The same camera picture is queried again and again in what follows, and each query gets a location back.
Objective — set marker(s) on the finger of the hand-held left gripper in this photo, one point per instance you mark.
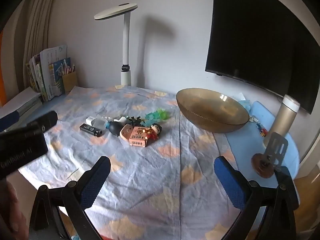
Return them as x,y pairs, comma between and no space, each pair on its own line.
45,121
8,121

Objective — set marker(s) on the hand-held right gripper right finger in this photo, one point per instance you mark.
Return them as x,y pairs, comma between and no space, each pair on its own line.
230,182

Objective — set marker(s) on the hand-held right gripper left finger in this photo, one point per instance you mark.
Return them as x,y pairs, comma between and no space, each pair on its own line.
96,182

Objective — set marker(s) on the white charger plug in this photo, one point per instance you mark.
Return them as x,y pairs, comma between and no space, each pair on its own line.
89,120

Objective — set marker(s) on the translucent plastic box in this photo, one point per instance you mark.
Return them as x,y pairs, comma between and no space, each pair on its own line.
100,123

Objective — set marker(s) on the black rubber air blower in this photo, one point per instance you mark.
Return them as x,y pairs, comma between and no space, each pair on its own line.
116,128

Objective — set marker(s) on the tan round face toy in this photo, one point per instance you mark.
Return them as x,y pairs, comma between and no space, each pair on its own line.
125,131

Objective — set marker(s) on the pink printed box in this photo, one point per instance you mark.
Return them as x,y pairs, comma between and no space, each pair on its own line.
138,136

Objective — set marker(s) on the amber ribbed glass bowl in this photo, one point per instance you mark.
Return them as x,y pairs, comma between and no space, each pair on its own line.
212,121

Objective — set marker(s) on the small white tube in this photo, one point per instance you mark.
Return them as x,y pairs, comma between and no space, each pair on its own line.
123,119

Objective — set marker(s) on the dark branchy plastic toy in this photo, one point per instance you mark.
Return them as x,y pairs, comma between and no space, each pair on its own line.
136,121

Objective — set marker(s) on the red doll figurine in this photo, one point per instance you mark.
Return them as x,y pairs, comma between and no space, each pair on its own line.
154,131

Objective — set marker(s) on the teal plastic toy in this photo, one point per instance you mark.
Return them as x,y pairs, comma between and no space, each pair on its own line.
152,117

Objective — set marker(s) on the green plastic toy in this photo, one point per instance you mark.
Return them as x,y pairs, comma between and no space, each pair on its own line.
163,114

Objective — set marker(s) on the person's left hand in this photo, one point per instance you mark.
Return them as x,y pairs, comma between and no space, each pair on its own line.
13,215

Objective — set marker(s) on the flat stack of papers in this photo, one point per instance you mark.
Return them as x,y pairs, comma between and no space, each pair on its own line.
22,100

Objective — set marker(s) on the tan pen holder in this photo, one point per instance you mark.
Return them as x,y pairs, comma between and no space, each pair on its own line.
69,82

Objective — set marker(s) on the row of upright books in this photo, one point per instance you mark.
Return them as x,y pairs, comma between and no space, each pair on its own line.
50,75

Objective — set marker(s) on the leaf-patterned blue cloth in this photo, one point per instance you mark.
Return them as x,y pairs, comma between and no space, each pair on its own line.
150,180

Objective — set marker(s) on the bunch of pencils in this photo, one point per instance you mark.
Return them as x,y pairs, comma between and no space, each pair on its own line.
67,69

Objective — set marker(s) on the metal stand with wooden base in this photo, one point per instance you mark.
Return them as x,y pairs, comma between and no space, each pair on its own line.
276,147

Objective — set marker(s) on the small red toy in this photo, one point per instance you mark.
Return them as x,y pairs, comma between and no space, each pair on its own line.
263,132

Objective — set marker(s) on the gold thermos bottle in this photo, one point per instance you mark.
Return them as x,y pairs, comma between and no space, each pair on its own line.
282,120

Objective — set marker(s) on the beige curtain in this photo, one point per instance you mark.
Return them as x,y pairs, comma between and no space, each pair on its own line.
37,17

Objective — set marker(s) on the white desk lamp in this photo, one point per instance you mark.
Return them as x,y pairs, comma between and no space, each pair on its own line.
126,42

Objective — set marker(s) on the black flat screen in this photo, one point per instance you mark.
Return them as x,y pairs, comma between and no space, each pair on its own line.
250,30

